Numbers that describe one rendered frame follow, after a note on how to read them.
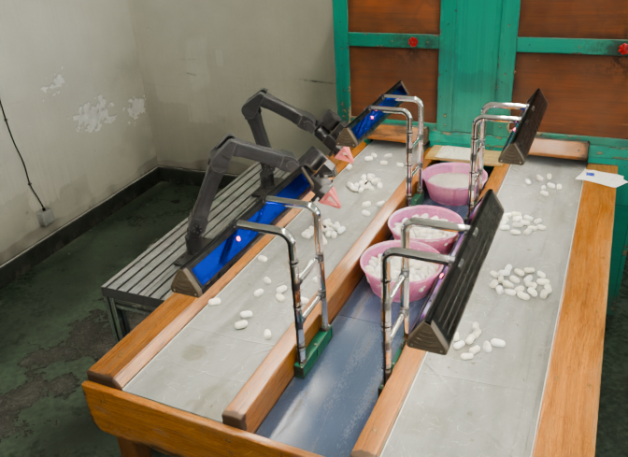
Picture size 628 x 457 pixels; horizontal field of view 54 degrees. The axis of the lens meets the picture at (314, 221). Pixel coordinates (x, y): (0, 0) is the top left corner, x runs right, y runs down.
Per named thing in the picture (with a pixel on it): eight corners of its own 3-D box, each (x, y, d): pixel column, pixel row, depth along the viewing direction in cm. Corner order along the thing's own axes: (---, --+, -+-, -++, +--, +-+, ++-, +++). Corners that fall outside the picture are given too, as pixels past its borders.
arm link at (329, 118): (342, 117, 266) (321, 99, 264) (340, 123, 259) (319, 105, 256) (325, 135, 271) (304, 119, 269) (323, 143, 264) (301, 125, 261)
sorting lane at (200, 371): (122, 395, 160) (121, 390, 159) (368, 149, 304) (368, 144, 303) (221, 428, 148) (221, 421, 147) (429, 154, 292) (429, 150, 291)
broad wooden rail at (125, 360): (99, 422, 171) (83, 370, 163) (347, 172, 315) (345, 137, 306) (134, 435, 167) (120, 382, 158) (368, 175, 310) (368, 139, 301)
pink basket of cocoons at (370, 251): (349, 298, 200) (347, 274, 196) (377, 258, 221) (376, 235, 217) (430, 316, 190) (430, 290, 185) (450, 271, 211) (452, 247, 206)
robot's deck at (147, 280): (103, 295, 218) (100, 286, 216) (260, 166, 315) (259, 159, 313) (343, 349, 185) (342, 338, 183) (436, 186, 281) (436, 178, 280)
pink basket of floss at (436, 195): (439, 214, 248) (440, 192, 244) (410, 189, 271) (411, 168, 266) (498, 202, 254) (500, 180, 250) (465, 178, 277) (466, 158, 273)
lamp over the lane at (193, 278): (170, 292, 143) (164, 265, 140) (291, 185, 192) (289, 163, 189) (199, 299, 140) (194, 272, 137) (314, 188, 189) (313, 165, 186)
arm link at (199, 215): (201, 229, 233) (229, 150, 222) (203, 237, 227) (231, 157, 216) (185, 225, 231) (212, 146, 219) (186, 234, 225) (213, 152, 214)
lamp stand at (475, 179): (463, 228, 237) (470, 115, 216) (475, 206, 252) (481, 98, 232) (515, 235, 229) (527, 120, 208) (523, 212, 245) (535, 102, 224)
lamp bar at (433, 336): (406, 348, 121) (406, 317, 118) (474, 210, 170) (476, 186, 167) (446, 357, 118) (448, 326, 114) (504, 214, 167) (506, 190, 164)
